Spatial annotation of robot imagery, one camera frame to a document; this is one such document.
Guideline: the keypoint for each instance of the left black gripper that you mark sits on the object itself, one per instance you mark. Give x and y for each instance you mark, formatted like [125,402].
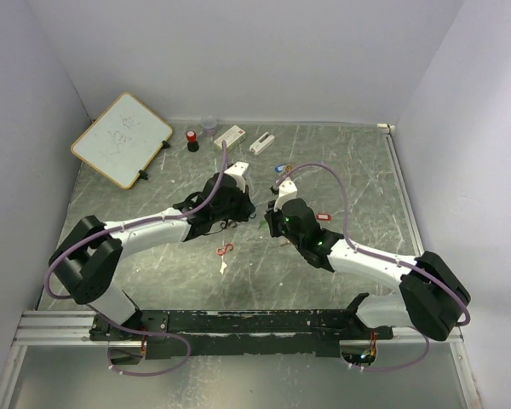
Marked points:
[248,206]

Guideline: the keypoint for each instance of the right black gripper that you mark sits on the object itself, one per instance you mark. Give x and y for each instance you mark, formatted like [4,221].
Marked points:
[271,216]

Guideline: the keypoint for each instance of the blue tag key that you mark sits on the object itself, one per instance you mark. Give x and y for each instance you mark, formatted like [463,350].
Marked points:
[283,168]

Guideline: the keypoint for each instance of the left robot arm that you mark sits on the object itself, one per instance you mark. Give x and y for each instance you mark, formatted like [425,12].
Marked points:
[87,259]

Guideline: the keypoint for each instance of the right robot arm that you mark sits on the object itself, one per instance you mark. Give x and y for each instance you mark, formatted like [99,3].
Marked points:
[427,295]

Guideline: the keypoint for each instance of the red tag key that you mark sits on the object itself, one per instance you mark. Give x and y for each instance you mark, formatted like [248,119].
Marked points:
[324,217]

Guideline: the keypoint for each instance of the red S-carabiner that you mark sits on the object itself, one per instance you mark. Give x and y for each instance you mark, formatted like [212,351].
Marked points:
[221,251]

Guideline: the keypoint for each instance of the white green cardboard box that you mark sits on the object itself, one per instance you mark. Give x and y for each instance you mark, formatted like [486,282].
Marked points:
[230,138]

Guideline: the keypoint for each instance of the red black stamp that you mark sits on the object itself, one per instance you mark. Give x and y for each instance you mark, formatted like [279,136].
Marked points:
[192,142]

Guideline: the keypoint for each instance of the white plastic device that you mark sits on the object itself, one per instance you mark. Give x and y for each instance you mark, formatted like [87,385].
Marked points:
[262,143]

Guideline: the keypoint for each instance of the clear plastic cup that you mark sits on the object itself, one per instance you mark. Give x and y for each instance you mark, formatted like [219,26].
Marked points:
[209,125]

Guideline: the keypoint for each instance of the wood-framed whiteboard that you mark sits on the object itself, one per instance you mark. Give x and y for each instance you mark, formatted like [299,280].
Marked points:
[122,141]

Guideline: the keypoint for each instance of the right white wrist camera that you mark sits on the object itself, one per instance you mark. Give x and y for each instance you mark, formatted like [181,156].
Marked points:
[285,192]

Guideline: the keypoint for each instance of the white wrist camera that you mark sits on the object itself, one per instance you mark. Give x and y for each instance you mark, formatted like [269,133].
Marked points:
[238,172]
[285,192]

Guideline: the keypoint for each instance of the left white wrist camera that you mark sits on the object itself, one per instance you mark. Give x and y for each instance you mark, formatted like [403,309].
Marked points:
[238,172]

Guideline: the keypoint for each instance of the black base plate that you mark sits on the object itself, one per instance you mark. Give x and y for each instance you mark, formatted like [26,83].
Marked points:
[223,333]

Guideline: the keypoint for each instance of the aluminium rail frame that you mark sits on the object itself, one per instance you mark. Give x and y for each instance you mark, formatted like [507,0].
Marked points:
[241,276]

